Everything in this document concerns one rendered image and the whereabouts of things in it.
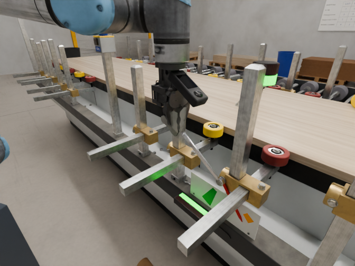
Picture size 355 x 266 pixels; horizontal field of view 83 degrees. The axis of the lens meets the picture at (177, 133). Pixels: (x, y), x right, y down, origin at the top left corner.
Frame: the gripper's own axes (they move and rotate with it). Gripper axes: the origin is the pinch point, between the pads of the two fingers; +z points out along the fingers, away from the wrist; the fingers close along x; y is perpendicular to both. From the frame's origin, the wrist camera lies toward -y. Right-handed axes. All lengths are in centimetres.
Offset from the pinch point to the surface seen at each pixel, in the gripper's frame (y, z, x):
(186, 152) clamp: 2.9, 11.4, -7.2
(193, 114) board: 18.6, 7.2, -27.2
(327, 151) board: -32.0, 7.0, -36.1
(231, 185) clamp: -17.1, 12.6, -5.6
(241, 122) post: -16.5, -7.1, -6.4
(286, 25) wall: 263, -38, -718
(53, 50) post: 156, -12, -8
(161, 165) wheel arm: 3.6, 12.4, 3.6
